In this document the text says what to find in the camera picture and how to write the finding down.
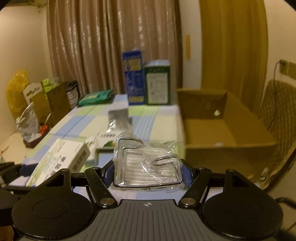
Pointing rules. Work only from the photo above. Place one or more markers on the wall power socket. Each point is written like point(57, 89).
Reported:
point(284, 64)

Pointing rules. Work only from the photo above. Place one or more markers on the wooden door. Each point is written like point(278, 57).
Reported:
point(235, 48)

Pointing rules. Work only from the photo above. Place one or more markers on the white green medicine box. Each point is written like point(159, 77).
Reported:
point(63, 154)

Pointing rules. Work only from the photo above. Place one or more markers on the large cardboard box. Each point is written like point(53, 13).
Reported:
point(221, 133)

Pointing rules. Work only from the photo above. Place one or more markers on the dark green carton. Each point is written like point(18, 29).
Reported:
point(157, 82)

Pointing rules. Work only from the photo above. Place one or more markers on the green wipes pack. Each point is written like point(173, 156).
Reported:
point(95, 98)

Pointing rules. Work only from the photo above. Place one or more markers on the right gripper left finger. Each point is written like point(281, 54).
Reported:
point(99, 180)

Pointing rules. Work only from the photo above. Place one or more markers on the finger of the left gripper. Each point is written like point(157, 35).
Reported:
point(7, 178)
point(21, 169)

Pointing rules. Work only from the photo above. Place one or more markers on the green white spray box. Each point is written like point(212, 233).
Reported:
point(105, 142)

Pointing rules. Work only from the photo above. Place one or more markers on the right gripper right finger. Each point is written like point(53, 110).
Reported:
point(196, 180)

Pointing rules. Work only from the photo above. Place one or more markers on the green tissue packs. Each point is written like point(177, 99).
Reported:
point(50, 83)

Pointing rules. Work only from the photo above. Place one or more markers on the yellow plastic bag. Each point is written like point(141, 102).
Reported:
point(14, 93)

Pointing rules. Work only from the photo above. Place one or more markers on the silver crumpled bag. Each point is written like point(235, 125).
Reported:
point(27, 124)

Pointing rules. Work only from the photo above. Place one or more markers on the white herbal medicine box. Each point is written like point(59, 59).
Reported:
point(91, 143)

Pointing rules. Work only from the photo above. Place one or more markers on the white cutout cardboard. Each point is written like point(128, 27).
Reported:
point(31, 90)

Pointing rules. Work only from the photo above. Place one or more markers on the dark wooden tray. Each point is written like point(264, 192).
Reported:
point(44, 130)

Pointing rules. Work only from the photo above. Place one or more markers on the beige curtain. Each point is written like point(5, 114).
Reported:
point(88, 38)

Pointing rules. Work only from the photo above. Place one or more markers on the brown cardboard boxes stack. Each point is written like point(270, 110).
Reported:
point(54, 103)

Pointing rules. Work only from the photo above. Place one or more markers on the silver foil bag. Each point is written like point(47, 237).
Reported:
point(119, 119)

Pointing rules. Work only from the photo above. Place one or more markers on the blue tall carton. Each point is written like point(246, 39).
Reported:
point(133, 74)

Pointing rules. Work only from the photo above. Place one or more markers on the checkered tablecloth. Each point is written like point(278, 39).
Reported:
point(150, 123)

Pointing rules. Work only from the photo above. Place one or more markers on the quilted brown chair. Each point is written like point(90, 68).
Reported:
point(277, 113)

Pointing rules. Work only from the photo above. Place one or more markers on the clear bag metal rack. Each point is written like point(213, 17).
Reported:
point(140, 165)

